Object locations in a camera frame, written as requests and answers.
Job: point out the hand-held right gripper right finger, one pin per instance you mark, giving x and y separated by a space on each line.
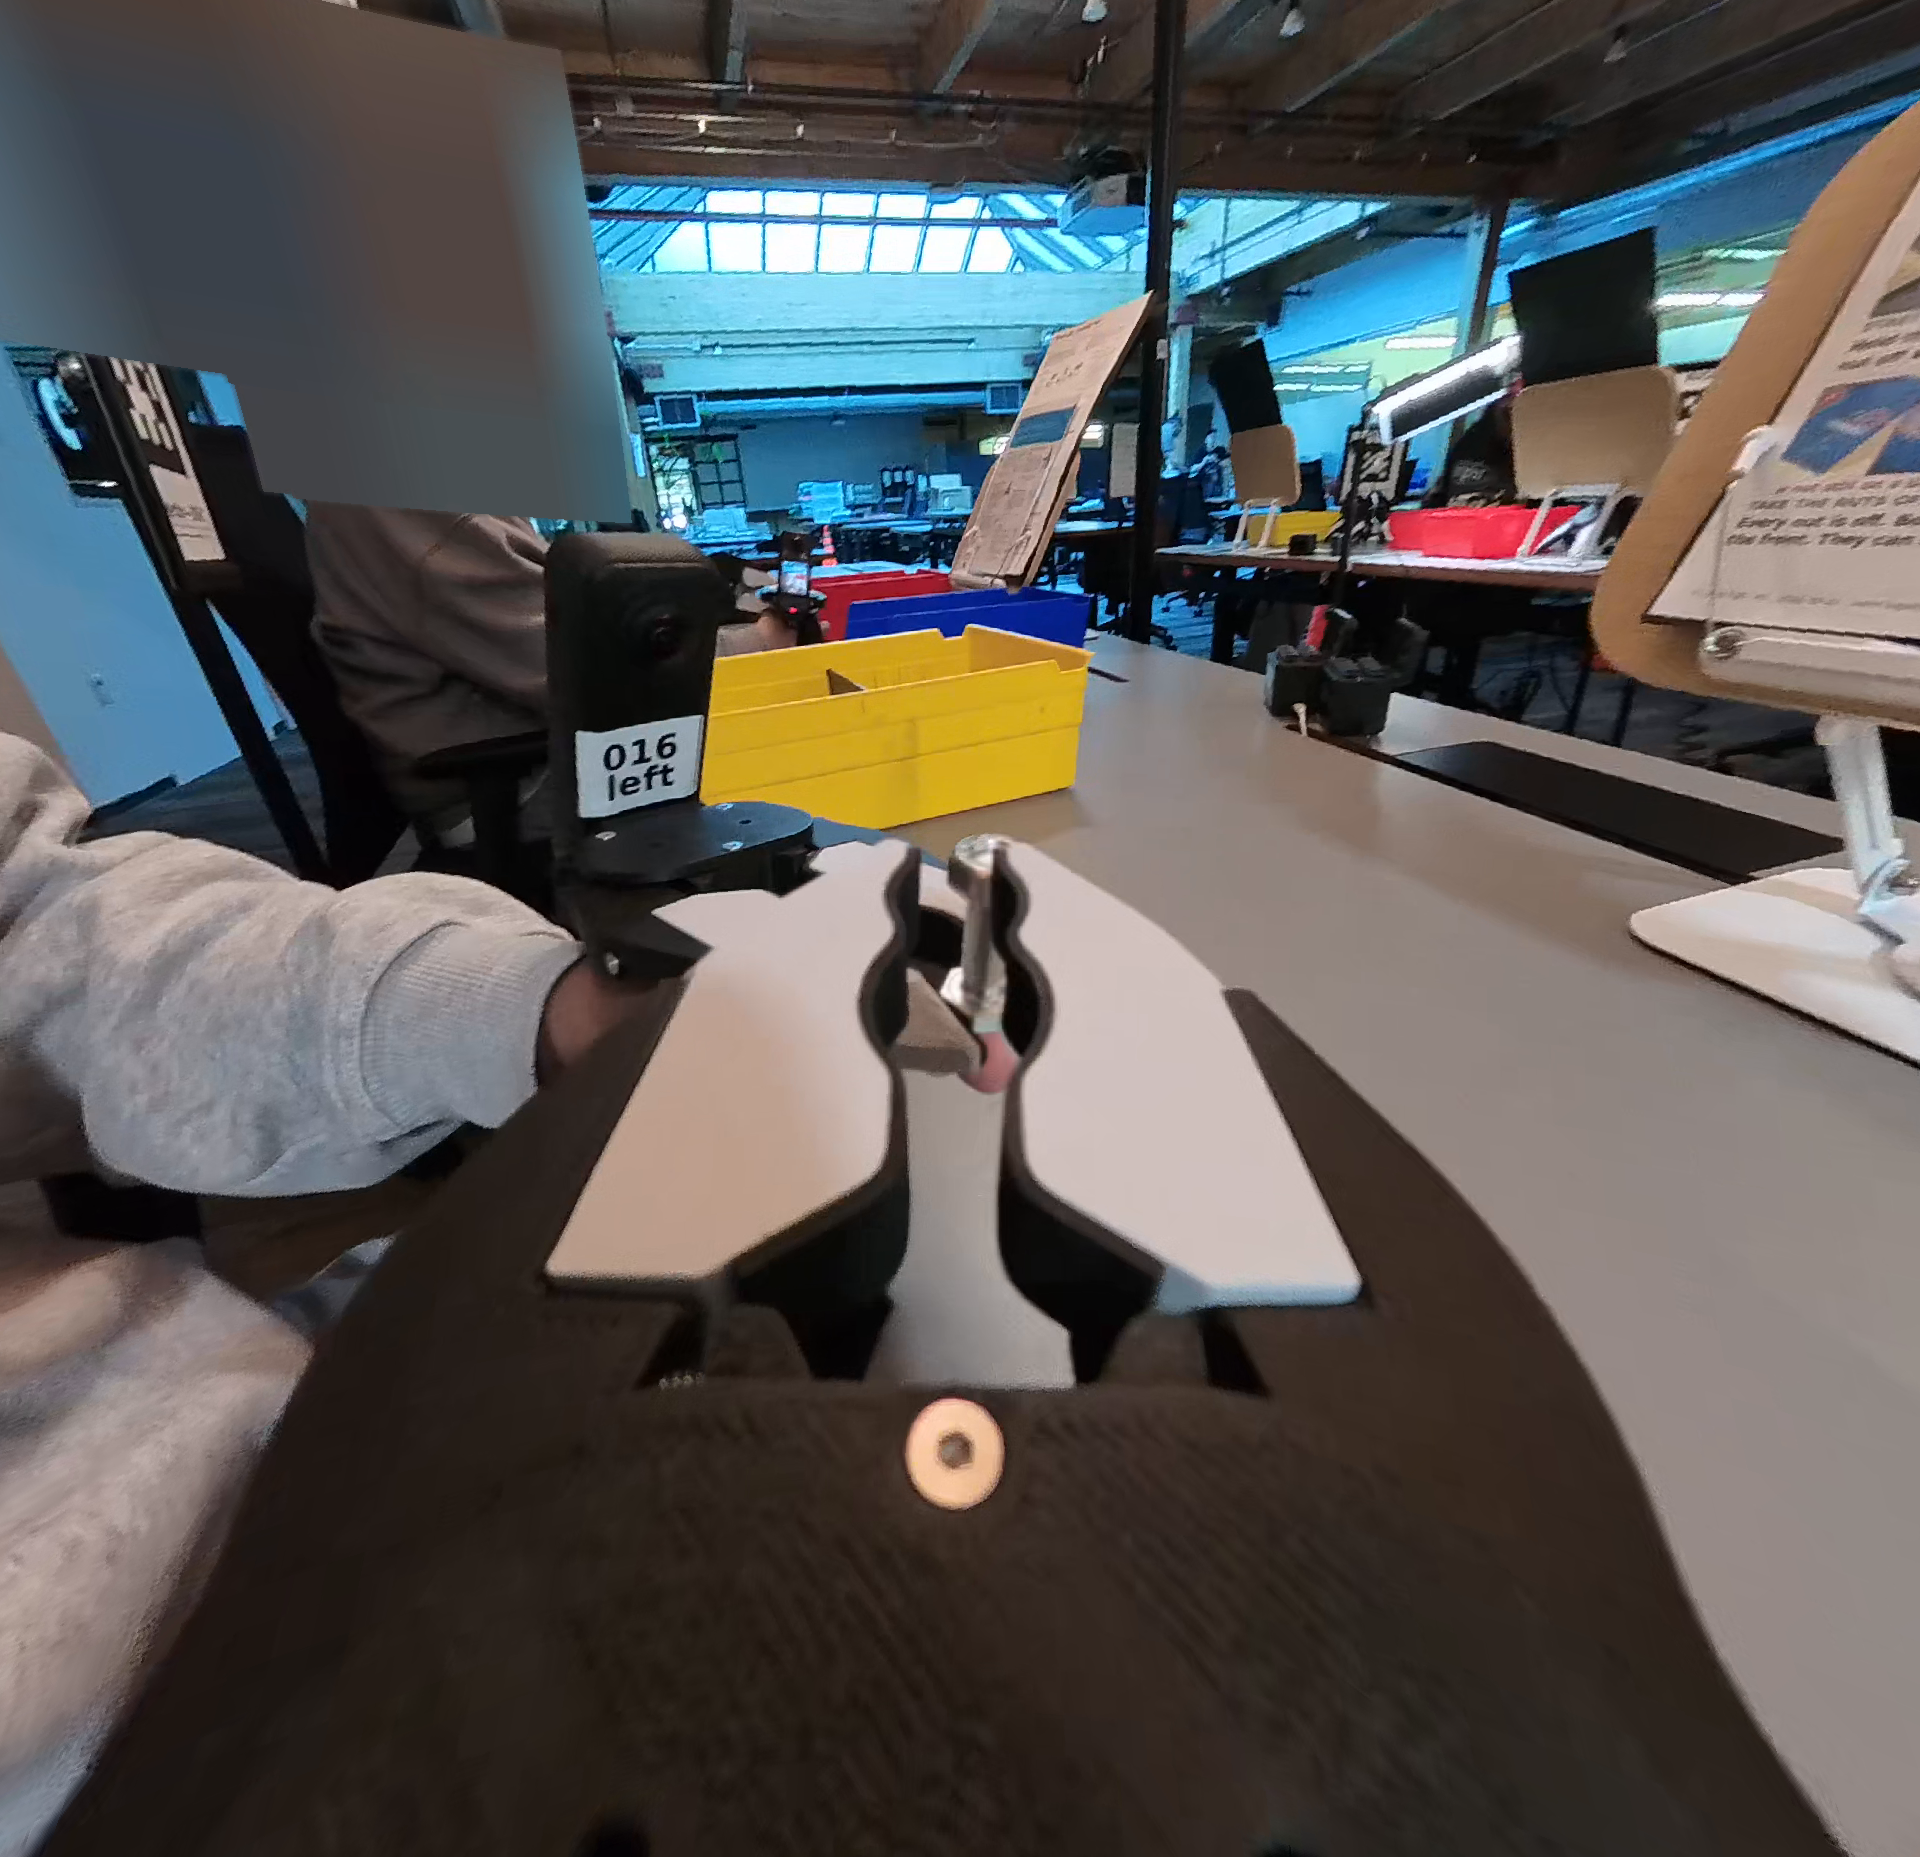
1169 1122

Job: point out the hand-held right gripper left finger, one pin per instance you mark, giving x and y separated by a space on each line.
750 1122

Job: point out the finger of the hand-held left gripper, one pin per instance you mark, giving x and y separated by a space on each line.
840 851
734 920

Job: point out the steel hex nut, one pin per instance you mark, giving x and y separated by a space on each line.
985 851

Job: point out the steel hex bolt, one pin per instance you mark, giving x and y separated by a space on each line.
987 948

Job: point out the person's left forearm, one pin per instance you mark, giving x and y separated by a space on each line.
270 987

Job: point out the grey desk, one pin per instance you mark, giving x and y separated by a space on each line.
1427 1018

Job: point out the person's left hand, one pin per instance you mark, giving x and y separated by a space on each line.
587 1018

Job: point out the yellow divided plastic bin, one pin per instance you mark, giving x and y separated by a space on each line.
901 747

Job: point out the black armrest office chair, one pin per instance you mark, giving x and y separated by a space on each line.
481 763

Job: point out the blue plastic bin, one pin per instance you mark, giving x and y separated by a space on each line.
976 612

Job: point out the cardboard instruction board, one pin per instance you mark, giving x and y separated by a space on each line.
1050 446

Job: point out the black battery charger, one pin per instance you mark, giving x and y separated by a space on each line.
1294 684
1357 695

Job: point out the black sign board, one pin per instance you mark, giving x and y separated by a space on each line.
105 446

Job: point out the small yellow bin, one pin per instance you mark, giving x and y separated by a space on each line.
1298 526

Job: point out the small beige document stand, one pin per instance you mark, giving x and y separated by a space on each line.
1264 463

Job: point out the wooden work table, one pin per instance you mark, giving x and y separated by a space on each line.
1351 560

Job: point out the wooden document stand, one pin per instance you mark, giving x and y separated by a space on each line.
1726 926

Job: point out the narrow black screen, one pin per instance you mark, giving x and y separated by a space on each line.
1245 386

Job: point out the black steel pole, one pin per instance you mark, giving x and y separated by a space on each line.
1158 312

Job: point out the wide red plastic bin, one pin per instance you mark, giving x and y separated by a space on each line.
1480 529

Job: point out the person's grey clothed torso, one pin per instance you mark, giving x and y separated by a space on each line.
105 1512

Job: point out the white light bar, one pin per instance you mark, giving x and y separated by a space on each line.
1449 386

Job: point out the large beige document stand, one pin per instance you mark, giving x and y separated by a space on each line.
1590 431

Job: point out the printed instruction sheet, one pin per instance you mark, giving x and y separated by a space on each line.
1814 537

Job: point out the wide black screen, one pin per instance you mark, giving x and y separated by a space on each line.
1583 305

